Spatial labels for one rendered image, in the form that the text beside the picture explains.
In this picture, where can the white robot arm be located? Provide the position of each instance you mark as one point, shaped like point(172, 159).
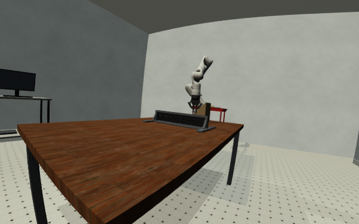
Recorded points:
point(194, 87)

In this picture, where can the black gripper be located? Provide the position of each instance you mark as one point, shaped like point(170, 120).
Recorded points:
point(195, 100)

